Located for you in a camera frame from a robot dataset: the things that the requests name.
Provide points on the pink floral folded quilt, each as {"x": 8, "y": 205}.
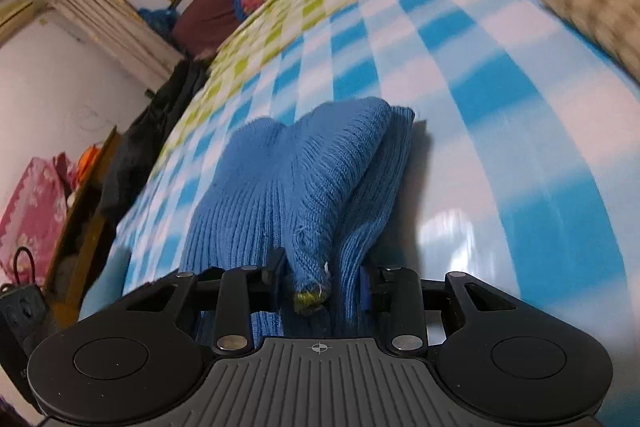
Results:
{"x": 32, "y": 217}

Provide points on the beige curtain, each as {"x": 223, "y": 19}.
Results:
{"x": 100, "y": 12}

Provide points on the orange item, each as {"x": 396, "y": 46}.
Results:
{"x": 89, "y": 159}

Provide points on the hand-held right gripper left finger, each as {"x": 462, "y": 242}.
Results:
{"x": 276, "y": 282}

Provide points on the beige knit garment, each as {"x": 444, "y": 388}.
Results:
{"x": 595, "y": 2}

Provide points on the blue cloth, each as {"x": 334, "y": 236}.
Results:
{"x": 159, "y": 21}

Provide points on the blue knit sweater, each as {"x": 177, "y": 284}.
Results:
{"x": 300, "y": 177}

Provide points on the wooden headboard shelf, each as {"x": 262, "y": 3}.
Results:
{"x": 80, "y": 232}

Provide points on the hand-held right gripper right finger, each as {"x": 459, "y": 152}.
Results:
{"x": 366, "y": 289}

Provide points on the green checked bed sheet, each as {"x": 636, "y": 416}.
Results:
{"x": 280, "y": 32}

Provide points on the black jacket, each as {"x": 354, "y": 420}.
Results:
{"x": 145, "y": 142}

